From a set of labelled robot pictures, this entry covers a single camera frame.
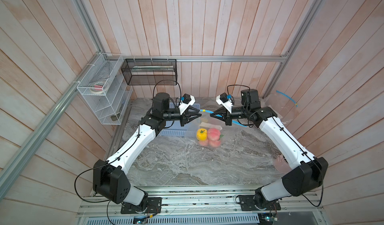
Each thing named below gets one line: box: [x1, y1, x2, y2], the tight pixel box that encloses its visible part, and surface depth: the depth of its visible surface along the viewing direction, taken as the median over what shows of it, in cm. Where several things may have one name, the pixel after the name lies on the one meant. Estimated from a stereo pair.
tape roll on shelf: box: [90, 81, 106, 94], surface depth 75 cm
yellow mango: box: [196, 128, 208, 141], surface depth 85 cm
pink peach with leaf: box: [208, 140, 221, 148], surface depth 87 cm
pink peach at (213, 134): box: [207, 128, 221, 141], surface depth 84 cm
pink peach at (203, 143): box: [198, 139, 209, 147], surface depth 90 cm
